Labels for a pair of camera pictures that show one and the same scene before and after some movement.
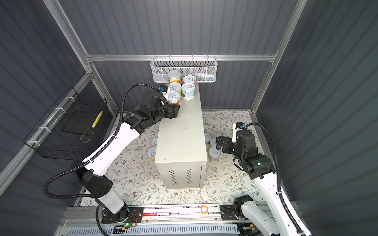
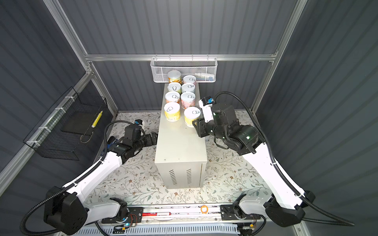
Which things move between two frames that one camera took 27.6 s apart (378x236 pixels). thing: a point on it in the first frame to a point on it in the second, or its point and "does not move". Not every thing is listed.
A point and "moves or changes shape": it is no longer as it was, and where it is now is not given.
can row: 151,153 moves or changes shape
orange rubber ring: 204,209 does not move
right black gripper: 227,142 to 200,123
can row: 212,141 to 191,114
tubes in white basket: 204,76 does not move
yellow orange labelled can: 174,76 does not move
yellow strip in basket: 97,119 does not move
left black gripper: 171,110 to 154,137
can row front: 173,97 does not move
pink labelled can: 189,79 does not move
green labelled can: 174,86 does not move
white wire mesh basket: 204,70 does not move
